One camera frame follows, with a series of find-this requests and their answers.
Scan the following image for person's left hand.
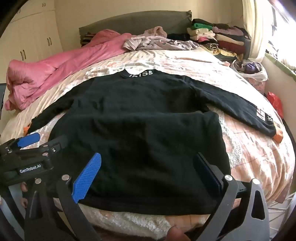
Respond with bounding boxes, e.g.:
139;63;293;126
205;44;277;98
20;182;29;207

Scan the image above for lilac crumpled garment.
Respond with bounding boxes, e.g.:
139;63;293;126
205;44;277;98
122;35;199;52

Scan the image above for peach patterned blanket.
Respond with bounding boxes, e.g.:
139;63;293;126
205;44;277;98
0;44;295;234

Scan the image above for person's right hand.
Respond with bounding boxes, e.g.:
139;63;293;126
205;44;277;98
166;226;189;241

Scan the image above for dusty pink garment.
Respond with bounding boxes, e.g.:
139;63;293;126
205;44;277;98
141;26;167;39

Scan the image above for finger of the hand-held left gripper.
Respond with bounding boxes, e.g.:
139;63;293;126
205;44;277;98
17;133;40;148
45;136;69;152

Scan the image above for olive green headboard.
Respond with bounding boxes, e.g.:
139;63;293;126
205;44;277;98
79;10;192;47

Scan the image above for black sweater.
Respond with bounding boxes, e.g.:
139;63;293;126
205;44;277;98
24;68;283;216

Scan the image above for window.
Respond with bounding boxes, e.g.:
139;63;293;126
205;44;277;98
268;0;296;70

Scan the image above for pink quilt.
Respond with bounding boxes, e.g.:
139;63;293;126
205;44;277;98
5;29;139;110

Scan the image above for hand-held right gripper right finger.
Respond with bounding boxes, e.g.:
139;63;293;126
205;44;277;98
193;152;271;241

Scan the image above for cream curtain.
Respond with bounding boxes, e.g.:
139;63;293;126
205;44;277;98
242;0;278;63

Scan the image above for black crumpled garment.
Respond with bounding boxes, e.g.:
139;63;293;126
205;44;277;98
166;33;192;42

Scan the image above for white plastic bag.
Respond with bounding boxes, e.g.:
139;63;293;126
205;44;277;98
230;59;269;81

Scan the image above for white wire rack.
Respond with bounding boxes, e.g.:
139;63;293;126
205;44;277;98
266;197;295;232

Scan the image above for red plastic bag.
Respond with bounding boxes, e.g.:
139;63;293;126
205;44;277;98
267;91;284;118

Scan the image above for cream wardrobe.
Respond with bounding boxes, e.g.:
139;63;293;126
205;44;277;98
0;0;64;70

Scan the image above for striped pillow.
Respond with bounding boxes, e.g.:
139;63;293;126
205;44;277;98
80;33;96;45

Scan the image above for stack of folded clothes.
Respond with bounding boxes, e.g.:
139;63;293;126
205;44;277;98
187;19;251;63

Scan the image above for green windowsill cover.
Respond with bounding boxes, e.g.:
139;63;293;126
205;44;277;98
265;53;296;80

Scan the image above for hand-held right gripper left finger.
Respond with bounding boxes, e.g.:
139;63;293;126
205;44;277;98
24;152;102;241

